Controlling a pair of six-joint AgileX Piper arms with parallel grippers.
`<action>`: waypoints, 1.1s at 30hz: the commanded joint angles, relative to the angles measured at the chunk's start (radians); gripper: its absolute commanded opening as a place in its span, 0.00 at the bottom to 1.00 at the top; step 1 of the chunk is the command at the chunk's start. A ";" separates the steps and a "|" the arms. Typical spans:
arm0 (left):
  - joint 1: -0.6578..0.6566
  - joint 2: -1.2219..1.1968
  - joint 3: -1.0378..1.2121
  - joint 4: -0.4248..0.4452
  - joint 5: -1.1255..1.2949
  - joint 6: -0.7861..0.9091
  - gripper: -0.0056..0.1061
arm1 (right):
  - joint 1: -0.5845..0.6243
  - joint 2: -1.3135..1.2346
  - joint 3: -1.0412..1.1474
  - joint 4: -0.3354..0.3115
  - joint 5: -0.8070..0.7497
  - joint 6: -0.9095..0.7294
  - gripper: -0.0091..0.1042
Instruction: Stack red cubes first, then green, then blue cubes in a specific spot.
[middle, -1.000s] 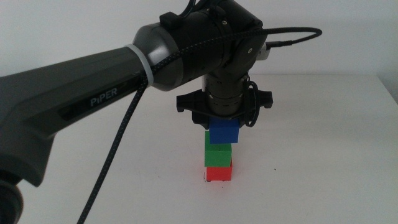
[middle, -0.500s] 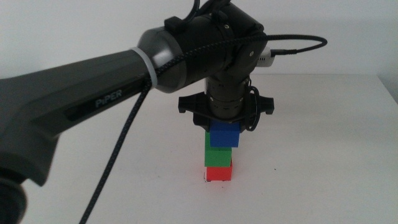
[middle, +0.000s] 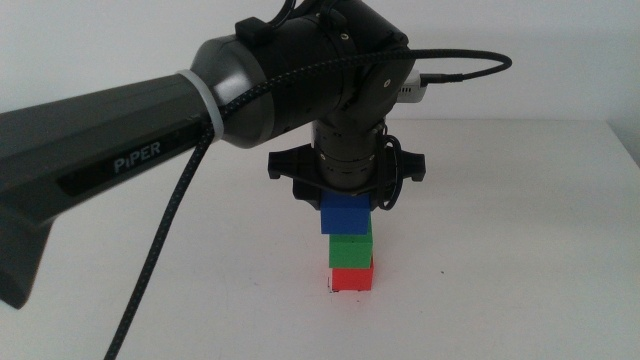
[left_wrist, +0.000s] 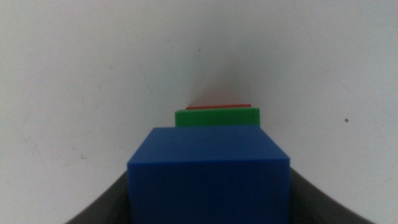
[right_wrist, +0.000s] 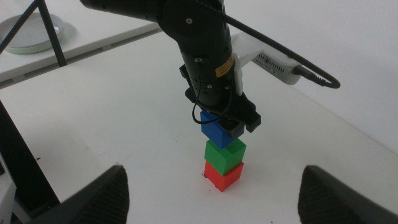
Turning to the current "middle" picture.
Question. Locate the blue cube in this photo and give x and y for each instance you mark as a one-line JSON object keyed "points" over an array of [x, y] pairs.
{"points": [[345, 215]]}

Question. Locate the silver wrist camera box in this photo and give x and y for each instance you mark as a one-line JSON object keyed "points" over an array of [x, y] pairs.
{"points": [[412, 91]]}

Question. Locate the green cube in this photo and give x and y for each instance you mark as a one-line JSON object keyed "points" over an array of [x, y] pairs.
{"points": [[351, 250]]}

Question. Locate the red cube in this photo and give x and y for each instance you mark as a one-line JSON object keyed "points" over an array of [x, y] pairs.
{"points": [[352, 280]]}

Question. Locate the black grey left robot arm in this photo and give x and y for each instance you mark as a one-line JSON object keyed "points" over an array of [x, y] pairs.
{"points": [[100, 130]]}

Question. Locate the white zip tie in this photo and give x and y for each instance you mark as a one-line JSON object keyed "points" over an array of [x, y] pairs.
{"points": [[212, 110]]}

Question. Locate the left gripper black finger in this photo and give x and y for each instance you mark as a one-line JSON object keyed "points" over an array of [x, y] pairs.
{"points": [[376, 200], [307, 196]]}

